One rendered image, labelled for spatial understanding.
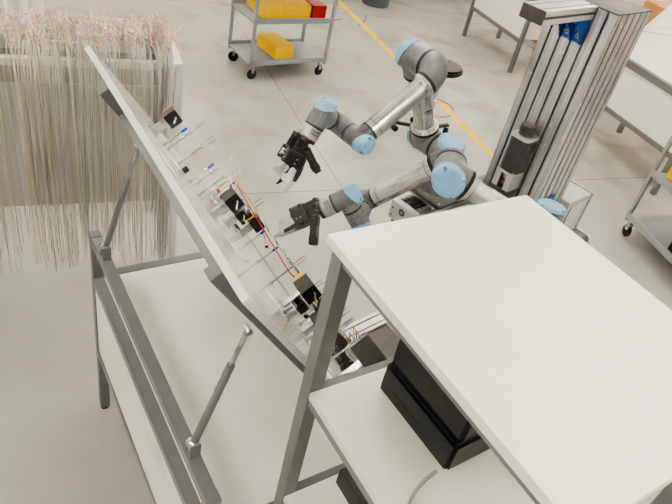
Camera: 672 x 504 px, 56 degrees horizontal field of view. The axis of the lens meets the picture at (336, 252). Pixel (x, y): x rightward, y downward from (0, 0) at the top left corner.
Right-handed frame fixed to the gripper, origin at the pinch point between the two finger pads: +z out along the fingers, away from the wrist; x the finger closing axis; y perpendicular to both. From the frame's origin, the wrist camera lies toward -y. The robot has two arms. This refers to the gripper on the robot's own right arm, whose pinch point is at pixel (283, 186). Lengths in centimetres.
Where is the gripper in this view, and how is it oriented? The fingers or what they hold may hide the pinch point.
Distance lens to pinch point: 233.3
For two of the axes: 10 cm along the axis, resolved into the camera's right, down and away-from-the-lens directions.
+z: -5.3, 8.2, 2.1
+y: -7.5, -3.4, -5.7
